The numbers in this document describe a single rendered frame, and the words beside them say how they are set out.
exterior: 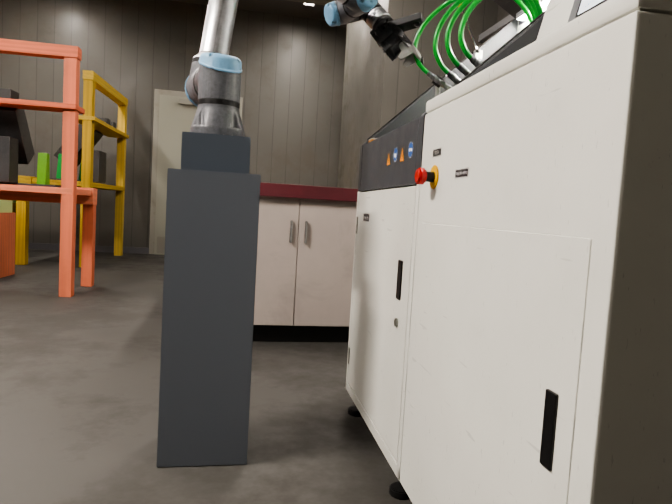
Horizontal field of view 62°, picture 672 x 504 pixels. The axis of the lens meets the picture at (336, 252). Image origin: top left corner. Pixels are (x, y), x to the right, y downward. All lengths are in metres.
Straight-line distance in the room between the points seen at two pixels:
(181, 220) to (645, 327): 1.13
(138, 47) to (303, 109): 2.27
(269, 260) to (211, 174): 1.44
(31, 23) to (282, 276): 6.14
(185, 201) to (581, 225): 1.04
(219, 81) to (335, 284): 1.62
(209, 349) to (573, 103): 1.11
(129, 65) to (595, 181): 7.56
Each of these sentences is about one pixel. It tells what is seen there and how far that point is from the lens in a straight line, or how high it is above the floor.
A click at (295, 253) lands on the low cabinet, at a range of 2.90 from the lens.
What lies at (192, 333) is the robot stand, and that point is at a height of 0.37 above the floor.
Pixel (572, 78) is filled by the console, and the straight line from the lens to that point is 0.80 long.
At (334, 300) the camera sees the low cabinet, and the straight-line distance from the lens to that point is 2.97.
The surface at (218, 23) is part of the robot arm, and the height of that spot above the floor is 1.24.
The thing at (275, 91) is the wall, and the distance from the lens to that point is 7.93.
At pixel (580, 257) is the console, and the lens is 0.73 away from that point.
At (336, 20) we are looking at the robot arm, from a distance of 1.96.
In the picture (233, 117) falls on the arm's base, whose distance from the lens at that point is 1.59.
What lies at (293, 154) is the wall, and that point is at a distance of 7.83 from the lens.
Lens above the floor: 0.71
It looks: 4 degrees down
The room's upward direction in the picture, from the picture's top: 3 degrees clockwise
